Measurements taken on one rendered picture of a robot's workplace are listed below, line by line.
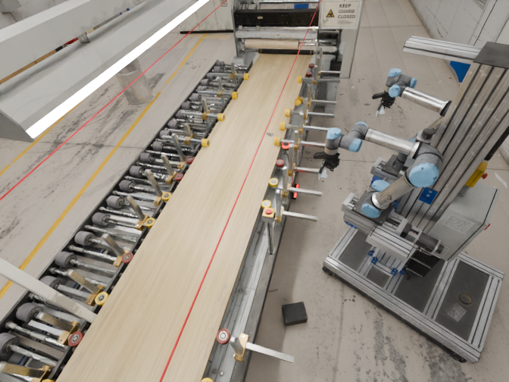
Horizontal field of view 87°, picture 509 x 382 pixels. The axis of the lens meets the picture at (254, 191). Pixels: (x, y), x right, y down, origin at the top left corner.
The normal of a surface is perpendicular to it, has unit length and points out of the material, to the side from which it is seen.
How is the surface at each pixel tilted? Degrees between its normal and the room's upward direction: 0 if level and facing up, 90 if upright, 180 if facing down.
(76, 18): 90
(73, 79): 61
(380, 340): 0
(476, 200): 0
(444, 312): 0
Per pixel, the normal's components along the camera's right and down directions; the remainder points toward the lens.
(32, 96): 0.79, -0.18
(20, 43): 0.96, 0.15
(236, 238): -0.08, -0.66
